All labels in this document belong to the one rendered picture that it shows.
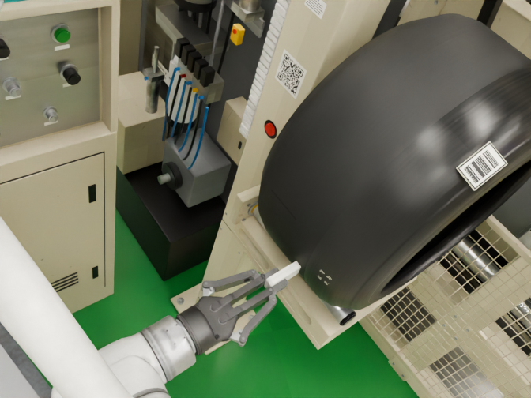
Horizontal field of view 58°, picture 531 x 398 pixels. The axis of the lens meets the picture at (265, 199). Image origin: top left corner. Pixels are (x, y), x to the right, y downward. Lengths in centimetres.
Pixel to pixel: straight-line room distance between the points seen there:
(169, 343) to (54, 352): 25
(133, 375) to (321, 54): 64
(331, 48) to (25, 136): 72
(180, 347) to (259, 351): 123
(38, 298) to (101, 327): 141
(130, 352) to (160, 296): 125
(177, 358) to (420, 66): 57
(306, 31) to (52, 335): 69
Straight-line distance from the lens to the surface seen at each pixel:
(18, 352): 125
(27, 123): 122
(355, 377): 209
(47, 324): 56
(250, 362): 197
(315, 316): 111
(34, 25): 107
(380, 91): 75
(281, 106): 108
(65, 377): 57
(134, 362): 76
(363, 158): 72
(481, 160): 72
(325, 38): 94
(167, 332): 79
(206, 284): 85
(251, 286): 85
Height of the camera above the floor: 181
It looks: 49 degrees down
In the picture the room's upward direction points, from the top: 22 degrees clockwise
